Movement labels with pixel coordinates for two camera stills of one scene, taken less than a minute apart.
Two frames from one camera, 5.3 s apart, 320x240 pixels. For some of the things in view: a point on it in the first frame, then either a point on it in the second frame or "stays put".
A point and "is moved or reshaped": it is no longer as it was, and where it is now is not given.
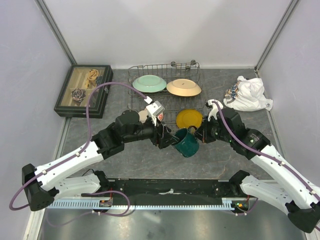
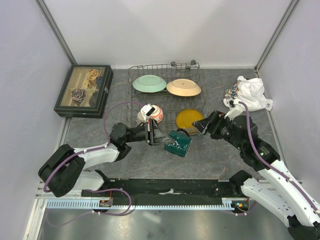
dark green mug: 188,143 is moved or reshaped
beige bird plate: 183,87 stays put
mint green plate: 149,83 stays put
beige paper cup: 143,115 stays put
